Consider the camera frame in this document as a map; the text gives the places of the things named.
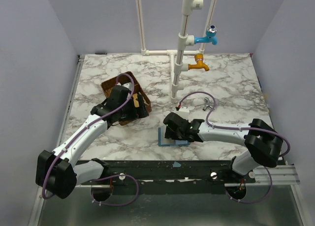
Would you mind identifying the gold card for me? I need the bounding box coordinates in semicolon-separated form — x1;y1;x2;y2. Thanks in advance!
132;94;139;108

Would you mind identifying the blue leather card holder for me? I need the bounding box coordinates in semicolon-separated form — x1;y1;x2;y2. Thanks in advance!
158;127;189;147

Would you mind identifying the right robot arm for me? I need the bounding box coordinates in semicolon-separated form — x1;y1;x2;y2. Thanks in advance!
163;112;283;176

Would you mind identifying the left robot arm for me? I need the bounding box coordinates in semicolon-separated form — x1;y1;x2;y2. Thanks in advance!
35;85;149;199

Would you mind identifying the woven brown basket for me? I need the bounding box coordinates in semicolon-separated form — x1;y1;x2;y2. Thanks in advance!
91;71;152;127

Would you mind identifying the orange plastic faucet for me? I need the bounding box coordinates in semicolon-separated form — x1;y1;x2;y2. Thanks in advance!
188;54;210;71

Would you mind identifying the blue plastic faucet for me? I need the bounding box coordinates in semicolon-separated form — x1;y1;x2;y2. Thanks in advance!
194;25;218;45

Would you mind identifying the metal tap handle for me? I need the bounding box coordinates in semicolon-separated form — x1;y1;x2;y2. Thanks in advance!
202;97;219;111

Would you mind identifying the black mounting rail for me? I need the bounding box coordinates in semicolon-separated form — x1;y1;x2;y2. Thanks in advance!
84;160;255;195

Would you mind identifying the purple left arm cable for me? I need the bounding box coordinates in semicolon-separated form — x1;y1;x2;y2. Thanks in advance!
41;73;140;207

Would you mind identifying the white pvc pipe frame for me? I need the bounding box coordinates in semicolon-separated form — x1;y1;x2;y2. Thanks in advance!
136;0;217;102

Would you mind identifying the aluminium frame rail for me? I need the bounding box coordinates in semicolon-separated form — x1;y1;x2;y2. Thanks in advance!
28;55;85;226

